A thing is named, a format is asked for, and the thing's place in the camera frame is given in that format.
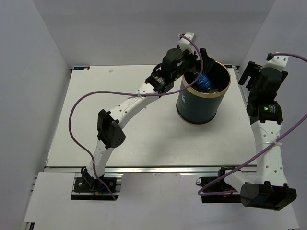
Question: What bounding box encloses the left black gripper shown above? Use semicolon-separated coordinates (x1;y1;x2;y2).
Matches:
171;47;213;81

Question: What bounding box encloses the clear bottle blue label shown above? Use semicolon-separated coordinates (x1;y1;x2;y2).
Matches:
196;74;213;92

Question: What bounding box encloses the small clear bottle black cap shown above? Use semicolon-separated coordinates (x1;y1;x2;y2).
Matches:
207;88;219;94

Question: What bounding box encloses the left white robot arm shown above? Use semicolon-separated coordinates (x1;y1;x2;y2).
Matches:
81;47;215;192

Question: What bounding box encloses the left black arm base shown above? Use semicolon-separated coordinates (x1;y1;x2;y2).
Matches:
71;167;120;201

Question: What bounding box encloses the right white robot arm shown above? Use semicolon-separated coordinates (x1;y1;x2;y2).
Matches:
216;61;297;211

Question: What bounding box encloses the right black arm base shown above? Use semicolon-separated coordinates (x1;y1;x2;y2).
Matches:
201;180;241;204

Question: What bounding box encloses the dark blue round bin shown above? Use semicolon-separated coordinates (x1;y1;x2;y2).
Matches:
176;61;231;124

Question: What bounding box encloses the black corner sticker right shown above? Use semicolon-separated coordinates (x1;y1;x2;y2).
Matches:
224;64;233;69

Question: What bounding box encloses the black corner sticker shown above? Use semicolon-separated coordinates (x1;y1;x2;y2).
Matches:
72;66;90;71
224;64;233;69

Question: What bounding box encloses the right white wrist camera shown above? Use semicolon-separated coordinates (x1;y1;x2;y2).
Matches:
261;53;289;72

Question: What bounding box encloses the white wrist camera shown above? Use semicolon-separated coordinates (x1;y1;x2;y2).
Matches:
261;53;289;72
178;32;196;54

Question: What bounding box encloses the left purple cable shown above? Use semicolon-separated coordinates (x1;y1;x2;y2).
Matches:
69;34;206;201

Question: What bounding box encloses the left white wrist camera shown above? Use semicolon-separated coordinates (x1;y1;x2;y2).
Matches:
178;32;196;54

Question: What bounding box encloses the aluminium right side rail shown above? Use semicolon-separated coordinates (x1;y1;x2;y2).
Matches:
234;65;251;113

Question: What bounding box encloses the aluminium rail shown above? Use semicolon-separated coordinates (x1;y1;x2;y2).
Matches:
234;65;251;113
45;164;259;175

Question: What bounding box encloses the aluminium front rail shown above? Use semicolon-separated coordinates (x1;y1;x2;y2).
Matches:
45;164;259;175

